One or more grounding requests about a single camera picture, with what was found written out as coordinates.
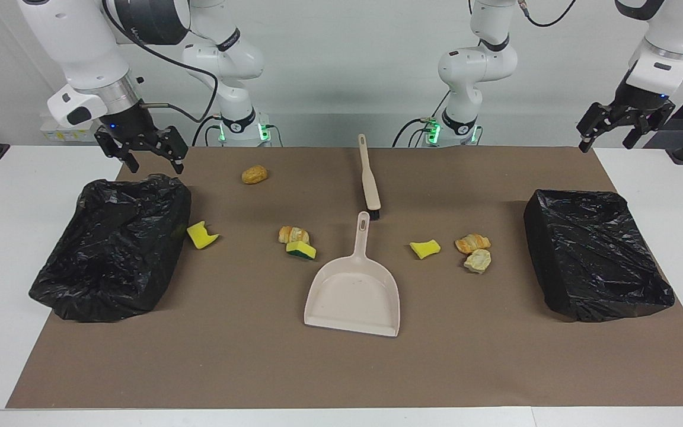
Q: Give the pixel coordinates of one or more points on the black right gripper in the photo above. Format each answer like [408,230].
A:
[131,124]

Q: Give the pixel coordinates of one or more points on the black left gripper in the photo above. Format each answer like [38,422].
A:
[638,104]

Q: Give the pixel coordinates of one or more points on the notched yellow sponge piece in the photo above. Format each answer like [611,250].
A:
[200,237]

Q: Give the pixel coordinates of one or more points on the round brown bread roll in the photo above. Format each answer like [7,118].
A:
[254,175]

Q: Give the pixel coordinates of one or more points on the golden croissant toy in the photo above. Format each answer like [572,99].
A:
[293,234]
[472,243]

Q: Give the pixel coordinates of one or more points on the yellow sponge with green backing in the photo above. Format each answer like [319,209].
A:
[301,251]

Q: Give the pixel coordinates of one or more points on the pale flaky pastry piece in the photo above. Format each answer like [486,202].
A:
[478,261]

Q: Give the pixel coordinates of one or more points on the beige hand brush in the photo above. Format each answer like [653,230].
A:
[369,178]

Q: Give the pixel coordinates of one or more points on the beige plastic dustpan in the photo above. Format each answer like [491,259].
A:
[353,296]

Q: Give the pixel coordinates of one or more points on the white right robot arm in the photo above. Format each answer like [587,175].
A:
[80,47]

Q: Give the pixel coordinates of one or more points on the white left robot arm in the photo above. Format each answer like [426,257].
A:
[478,65]

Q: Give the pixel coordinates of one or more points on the crumpled black bag bin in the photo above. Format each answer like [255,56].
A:
[110,255]

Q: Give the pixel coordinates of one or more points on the boxy black bag bin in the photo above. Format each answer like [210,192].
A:
[596,255]

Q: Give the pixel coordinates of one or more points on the brown table mat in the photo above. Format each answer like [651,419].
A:
[341,367]

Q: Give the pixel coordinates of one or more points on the white wall box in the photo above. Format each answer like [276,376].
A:
[60,135]

